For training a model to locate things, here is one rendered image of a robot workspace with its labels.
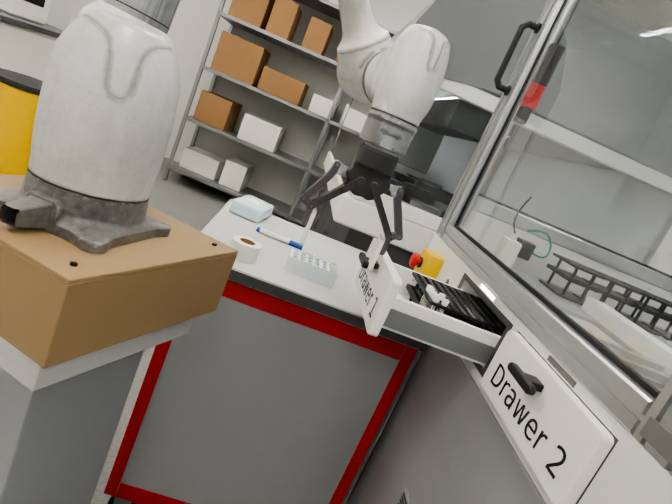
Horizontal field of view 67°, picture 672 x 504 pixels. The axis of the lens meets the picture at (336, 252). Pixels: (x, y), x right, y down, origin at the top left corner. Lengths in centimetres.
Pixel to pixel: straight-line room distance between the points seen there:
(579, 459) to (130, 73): 70
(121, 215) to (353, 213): 117
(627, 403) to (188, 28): 515
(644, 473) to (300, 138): 475
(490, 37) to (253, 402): 133
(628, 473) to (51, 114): 77
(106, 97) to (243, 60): 419
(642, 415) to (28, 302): 69
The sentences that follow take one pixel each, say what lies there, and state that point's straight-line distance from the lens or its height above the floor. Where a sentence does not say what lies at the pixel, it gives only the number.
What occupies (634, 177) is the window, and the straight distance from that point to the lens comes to 87.
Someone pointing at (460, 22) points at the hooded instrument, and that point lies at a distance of 182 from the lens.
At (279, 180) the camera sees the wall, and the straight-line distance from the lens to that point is 522.
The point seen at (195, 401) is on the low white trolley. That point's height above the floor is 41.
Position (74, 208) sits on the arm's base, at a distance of 71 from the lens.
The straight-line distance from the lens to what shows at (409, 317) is 90.
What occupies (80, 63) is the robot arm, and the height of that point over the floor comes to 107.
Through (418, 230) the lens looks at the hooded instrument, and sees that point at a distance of 183.
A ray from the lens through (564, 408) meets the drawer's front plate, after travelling 74.
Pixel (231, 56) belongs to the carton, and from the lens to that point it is 487.
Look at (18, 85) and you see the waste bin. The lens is 324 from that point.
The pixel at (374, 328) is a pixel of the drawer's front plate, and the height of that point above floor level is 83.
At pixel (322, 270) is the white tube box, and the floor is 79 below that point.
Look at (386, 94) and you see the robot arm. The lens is 88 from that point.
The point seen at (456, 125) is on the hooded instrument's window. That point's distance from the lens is 183.
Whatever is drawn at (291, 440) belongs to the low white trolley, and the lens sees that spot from 131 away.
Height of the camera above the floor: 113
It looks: 14 degrees down
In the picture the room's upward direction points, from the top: 23 degrees clockwise
